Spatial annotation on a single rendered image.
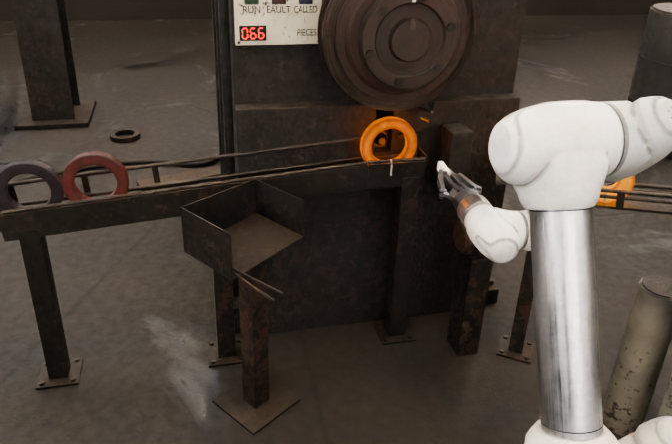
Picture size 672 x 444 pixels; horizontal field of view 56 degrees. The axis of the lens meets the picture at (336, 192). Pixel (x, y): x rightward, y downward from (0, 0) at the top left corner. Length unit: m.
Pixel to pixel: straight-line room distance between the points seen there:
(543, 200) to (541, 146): 0.09
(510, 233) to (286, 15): 0.91
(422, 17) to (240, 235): 0.80
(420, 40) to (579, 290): 0.96
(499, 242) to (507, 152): 0.56
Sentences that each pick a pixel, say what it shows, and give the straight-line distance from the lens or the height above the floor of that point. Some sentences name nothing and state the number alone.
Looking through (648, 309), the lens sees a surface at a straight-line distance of 1.99.
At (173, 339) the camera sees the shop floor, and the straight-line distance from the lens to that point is 2.42.
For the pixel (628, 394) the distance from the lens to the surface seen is 2.16.
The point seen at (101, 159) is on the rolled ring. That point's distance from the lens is 1.95.
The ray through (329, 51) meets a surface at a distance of 1.86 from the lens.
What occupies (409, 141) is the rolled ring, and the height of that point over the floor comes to 0.77.
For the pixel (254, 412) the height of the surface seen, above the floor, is 0.01.
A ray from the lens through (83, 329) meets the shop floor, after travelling 2.55.
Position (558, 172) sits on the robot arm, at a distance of 1.05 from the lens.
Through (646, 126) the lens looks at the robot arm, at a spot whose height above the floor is 1.17.
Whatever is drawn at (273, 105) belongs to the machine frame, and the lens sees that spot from 2.01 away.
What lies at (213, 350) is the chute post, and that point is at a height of 0.01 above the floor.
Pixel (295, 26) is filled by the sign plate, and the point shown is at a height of 1.11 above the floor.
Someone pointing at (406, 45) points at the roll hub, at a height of 1.10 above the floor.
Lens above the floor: 1.50
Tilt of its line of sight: 26 degrees down
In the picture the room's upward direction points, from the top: 2 degrees clockwise
